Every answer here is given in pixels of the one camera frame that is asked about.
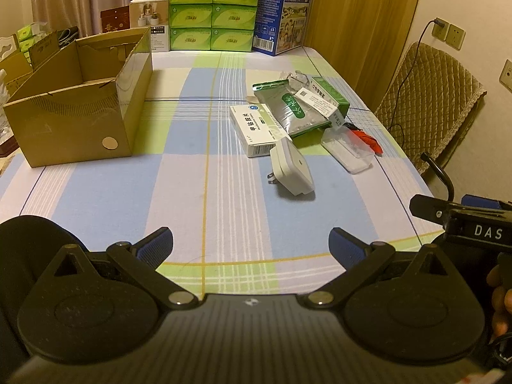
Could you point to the brown red box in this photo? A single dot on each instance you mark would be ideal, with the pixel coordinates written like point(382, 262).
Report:
point(114, 20)

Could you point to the white chair back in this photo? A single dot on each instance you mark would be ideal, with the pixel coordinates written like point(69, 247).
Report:
point(6, 46)

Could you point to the quilted chair cover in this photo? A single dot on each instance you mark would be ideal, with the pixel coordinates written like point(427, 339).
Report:
point(432, 96)

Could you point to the white power adapter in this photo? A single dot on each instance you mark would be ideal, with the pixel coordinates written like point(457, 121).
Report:
point(290, 168)

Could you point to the plaid cloth covered desktop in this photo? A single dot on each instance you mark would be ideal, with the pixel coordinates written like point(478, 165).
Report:
point(180, 192)

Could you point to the white wall socket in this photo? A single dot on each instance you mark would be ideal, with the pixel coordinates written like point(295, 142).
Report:
point(507, 76)

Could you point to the person's right hand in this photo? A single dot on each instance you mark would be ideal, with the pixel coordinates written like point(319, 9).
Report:
point(502, 300)

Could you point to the large cardboard box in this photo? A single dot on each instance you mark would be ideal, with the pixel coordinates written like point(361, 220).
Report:
point(72, 128)

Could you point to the black chair armrest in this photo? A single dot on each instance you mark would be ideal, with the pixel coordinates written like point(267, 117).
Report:
point(442, 174)

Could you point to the clear plastic case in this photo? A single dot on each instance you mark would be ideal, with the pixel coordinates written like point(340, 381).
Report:
point(348, 150)

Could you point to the white picture box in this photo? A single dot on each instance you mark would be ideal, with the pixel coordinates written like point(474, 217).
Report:
point(150, 12)

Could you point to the small brown cardboard box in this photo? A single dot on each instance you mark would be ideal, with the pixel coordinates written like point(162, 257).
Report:
point(14, 68)

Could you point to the silver green foil pouch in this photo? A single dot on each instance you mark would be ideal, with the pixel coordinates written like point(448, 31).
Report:
point(288, 110)

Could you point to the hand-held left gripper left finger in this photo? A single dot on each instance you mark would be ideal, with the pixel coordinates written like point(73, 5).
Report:
point(154, 244)

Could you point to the black bag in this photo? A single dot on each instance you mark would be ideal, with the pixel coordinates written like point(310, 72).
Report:
point(66, 36)

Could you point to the wall socket with plug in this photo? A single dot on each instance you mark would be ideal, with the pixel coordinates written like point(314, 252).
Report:
point(440, 30)

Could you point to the yellow curtain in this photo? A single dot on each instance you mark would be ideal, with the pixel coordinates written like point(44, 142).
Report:
point(360, 28)

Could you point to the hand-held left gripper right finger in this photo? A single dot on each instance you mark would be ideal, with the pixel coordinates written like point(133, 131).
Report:
point(346, 244)

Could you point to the empty wall socket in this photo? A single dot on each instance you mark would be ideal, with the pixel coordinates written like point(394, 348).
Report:
point(456, 36)

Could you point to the white medicine box blue label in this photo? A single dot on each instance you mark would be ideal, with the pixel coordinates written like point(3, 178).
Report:
point(252, 128)

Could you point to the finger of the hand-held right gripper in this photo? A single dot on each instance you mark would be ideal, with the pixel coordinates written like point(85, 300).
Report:
point(480, 201)
point(428, 208)

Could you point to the red small item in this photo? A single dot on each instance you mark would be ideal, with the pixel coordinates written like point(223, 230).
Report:
point(370, 140)

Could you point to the blue milk carton box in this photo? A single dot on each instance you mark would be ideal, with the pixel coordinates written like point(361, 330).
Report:
point(280, 12)

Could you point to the stack of green tissue packs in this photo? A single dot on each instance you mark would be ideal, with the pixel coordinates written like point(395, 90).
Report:
point(212, 16)

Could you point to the white medicine box green print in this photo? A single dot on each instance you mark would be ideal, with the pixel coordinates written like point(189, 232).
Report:
point(320, 108)

